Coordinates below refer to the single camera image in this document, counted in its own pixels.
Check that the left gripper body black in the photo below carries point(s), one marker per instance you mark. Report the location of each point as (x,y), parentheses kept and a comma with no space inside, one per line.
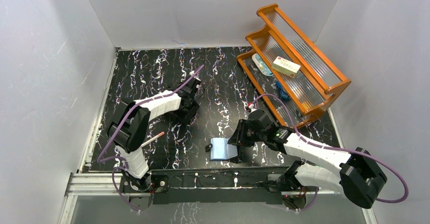
(187,108)

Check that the cream cardboard box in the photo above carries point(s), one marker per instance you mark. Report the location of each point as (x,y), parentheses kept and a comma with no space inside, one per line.
(285,66)

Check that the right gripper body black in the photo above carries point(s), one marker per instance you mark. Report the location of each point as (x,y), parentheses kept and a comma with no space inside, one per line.
(247,136)

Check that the pink pen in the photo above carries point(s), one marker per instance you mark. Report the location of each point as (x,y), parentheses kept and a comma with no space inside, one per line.
(152,139)

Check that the black aluminium base frame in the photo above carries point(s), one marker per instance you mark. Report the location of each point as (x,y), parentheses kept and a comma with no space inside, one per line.
(249,184)

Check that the black card holder wallet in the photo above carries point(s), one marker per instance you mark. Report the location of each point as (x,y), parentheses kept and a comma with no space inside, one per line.
(220,150)

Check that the white blue oval package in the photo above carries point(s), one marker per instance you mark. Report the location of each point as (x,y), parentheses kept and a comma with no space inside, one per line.
(261,66)

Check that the black box of cards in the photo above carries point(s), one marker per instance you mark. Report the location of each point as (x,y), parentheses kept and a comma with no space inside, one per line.
(187,110)

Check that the orange wooden shelf rack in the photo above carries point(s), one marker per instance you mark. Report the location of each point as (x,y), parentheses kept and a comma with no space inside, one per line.
(297,80)

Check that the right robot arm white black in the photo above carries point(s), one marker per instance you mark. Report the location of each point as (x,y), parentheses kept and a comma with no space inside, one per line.
(354,175)

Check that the blue small object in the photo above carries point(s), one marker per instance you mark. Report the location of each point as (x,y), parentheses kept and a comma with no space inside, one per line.
(283,94)

